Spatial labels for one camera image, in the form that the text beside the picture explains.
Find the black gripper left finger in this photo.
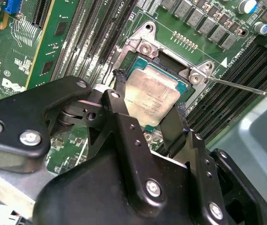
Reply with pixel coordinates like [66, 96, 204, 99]
[0, 69, 168, 213]

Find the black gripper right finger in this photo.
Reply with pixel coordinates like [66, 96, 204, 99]
[159, 105, 267, 225]

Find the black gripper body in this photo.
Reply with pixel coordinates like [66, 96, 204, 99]
[32, 149, 203, 225]

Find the thin metal locking lever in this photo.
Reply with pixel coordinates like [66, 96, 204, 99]
[205, 75, 267, 101]

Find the silver CPU with green edge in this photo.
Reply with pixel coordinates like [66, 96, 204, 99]
[123, 57, 190, 132]

